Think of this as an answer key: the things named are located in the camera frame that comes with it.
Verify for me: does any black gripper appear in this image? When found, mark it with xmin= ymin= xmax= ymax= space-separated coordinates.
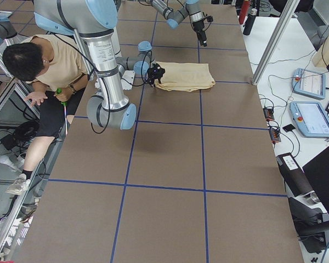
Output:
xmin=193 ymin=20 xmax=207 ymax=47
xmin=147 ymin=63 xmax=165 ymax=88

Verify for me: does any cream long-sleeve graphic shirt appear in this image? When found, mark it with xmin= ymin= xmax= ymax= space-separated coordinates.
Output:
xmin=155 ymin=61 xmax=215 ymax=92

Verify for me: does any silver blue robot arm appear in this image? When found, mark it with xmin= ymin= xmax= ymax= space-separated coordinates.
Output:
xmin=33 ymin=1 xmax=137 ymax=130
xmin=138 ymin=0 xmax=213 ymax=47

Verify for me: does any black bottle clear cap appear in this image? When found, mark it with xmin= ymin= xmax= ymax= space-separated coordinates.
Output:
xmin=243 ymin=8 xmax=258 ymax=36

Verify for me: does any red cylinder bottle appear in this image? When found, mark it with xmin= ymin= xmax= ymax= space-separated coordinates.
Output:
xmin=239 ymin=0 xmax=251 ymax=25

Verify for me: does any seated person beige shirt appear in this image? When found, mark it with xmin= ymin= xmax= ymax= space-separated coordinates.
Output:
xmin=2 ymin=35 xmax=88 ymax=195

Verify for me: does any orange black connector box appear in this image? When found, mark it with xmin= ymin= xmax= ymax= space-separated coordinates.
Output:
xmin=263 ymin=107 xmax=275 ymax=122

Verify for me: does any far blue teach pendant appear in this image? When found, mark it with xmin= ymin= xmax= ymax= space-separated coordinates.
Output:
xmin=292 ymin=68 xmax=326 ymax=100

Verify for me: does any blue teach pendant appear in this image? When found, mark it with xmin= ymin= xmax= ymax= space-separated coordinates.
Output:
xmin=289 ymin=101 xmax=329 ymax=138
xmin=292 ymin=68 xmax=326 ymax=100

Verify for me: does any near blue teach pendant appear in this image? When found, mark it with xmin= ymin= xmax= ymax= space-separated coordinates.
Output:
xmin=289 ymin=101 xmax=329 ymax=138

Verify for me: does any black monitor screen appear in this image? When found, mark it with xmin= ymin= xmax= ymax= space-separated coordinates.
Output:
xmin=303 ymin=146 xmax=329 ymax=213

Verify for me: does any aluminium frame post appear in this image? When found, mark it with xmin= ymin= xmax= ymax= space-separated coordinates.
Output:
xmin=251 ymin=0 xmax=300 ymax=85

